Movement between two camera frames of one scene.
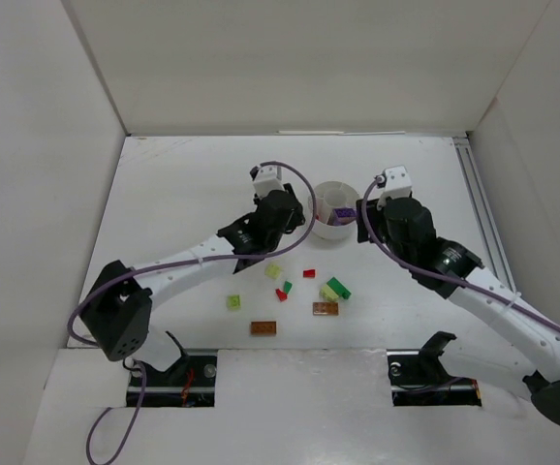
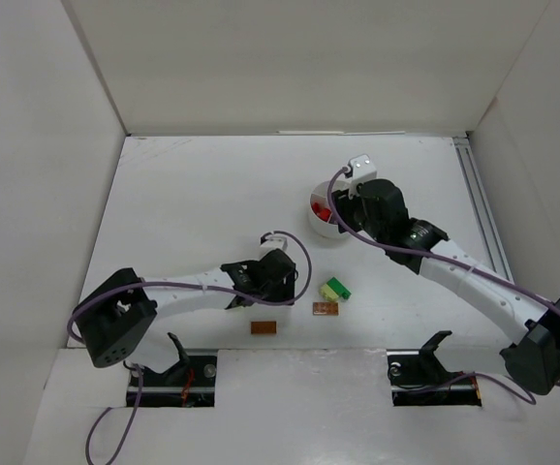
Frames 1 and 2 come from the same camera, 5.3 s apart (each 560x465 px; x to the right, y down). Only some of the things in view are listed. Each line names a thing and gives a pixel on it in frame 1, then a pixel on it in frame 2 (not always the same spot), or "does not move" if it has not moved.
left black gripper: x=293 y=213 -> x=282 y=289
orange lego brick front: x=264 y=327 does not move
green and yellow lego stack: x=333 y=289 does not move
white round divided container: x=329 y=196 does not move
